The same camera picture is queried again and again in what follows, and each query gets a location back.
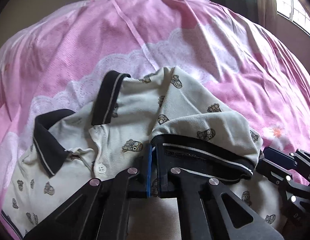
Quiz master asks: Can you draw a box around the white polo shirt printed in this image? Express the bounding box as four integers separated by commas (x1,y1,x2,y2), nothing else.
1,67,286,239

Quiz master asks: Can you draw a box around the pink floral duvet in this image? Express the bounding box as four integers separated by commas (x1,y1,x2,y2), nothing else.
0,0,310,212

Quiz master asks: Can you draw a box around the window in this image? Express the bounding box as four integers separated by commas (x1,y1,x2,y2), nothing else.
276,0,310,35

